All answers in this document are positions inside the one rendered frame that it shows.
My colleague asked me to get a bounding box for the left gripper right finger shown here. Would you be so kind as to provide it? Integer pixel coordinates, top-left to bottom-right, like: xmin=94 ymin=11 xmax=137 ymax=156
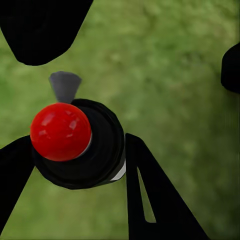
xmin=125 ymin=133 xmax=210 ymax=240

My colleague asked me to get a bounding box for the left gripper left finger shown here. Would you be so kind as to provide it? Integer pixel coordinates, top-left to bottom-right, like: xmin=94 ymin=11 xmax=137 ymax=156
xmin=0 ymin=135 xmax=35 ymax=235

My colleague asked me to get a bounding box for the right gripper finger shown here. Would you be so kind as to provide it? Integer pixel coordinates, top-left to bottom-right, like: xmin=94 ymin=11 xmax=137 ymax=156
xmin=0 ymin=0 xmax=40 ymax=67
xmin=22 ymin=0 xmax=93 ymax=66

